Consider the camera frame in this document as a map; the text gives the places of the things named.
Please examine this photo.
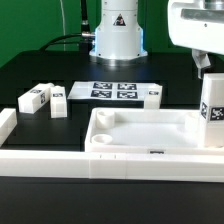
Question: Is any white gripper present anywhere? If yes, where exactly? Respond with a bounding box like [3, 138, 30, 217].
[167, 0, 224, 79]

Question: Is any white desk tabletop panel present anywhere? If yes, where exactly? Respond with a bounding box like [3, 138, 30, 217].
[85, 108, 224, 156]

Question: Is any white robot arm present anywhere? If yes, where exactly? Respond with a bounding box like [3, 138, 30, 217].
[89, 0, 224, 76]

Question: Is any white U-shaped obstacle fence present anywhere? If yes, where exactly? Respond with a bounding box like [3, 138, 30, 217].
[0, 108, 224, 183]

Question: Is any white marker sheet with tags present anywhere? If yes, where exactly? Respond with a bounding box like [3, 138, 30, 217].
[68, 81, 158, 101]

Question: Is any black cable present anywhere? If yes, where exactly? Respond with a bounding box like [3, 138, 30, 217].
[39, 0, 98, 52]

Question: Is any white thin cable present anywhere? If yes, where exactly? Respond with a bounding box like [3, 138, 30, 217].
[59, 0, 66, 52]

